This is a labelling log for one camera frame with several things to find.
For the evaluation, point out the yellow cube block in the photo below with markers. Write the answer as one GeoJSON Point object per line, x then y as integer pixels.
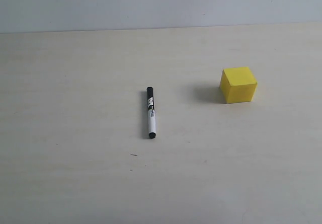
{"type": "Point", "coordinates": [238, 84]}

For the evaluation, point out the black and white whiteboard marker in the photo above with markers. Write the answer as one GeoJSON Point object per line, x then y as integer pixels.
{"type": "Point", "coordinates": [151, 113]}

